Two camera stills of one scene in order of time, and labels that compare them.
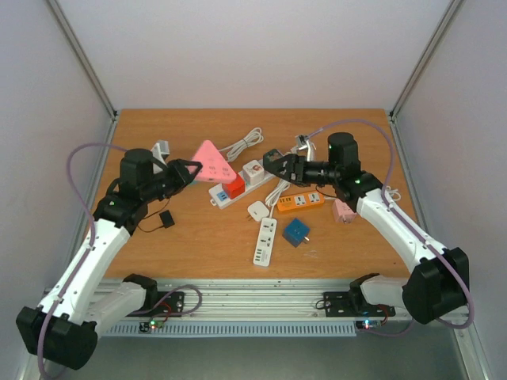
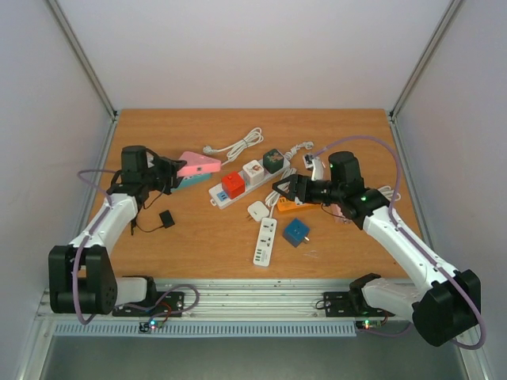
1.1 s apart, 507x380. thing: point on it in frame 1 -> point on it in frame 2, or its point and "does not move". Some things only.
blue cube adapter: [295, 232] does not move
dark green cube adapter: [272, 156] does not move
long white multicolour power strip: [222, 201] does not move
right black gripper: [295, 170] -> [299, 189]
